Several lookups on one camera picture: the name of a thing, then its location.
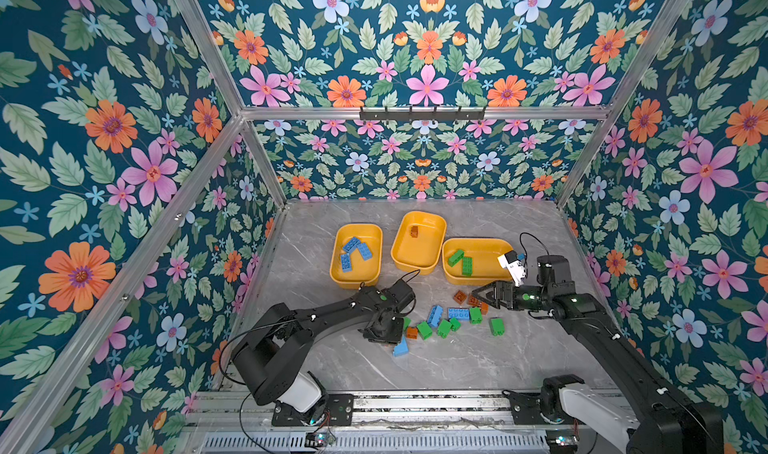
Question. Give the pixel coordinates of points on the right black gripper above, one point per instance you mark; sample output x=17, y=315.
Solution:
x=498, y=294

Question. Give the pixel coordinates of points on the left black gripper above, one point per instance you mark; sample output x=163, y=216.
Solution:
x=375, y=336

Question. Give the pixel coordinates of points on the green long lego brick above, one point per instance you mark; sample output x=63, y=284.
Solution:
x=467, y=266

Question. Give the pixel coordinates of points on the blue lego brick top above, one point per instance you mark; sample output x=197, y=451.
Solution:
x=345, y=262

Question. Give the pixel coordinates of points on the blue long lego brick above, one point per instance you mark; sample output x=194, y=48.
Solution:
x=351, y=245

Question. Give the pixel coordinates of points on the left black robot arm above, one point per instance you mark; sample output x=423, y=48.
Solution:
x=269, y=357

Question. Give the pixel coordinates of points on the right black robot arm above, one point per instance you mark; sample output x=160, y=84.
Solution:
x=660, y=417

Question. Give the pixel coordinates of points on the blue sloped lego brick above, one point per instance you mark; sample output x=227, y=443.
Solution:
x=401, y=348

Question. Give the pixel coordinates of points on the brown lego brick cluster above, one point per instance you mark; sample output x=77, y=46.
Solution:
x=470, y=301

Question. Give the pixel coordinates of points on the blue flat lego brick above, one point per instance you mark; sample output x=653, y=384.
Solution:
x=460, y=314

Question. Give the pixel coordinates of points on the right yellow plastic bin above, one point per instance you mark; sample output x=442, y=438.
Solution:
x=484, y=252

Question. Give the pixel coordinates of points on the yellow plastic bin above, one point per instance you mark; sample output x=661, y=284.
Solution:
x=484, y=252
x=421, y=253
x=366, y=272

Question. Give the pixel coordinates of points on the left yellow plastic bin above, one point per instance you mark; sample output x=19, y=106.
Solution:
x=366, y=272

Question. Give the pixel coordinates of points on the green lego small brick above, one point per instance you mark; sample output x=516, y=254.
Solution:
x=444, y=329

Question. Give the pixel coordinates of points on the middle yellow plastic bin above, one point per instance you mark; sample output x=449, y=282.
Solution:
x=421, y=253

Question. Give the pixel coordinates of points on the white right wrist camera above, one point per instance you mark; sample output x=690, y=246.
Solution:
x=515, y=264

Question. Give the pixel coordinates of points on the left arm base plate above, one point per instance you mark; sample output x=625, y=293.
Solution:
x=332, y=409

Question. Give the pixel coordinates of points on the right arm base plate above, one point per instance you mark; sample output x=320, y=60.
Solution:
x=526, y=409

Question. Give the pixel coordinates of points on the aluminium front rail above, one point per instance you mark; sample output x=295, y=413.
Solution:
x=397, y=421

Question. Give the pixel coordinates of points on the black bracket on back rail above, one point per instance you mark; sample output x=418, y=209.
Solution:
x=408, y=114

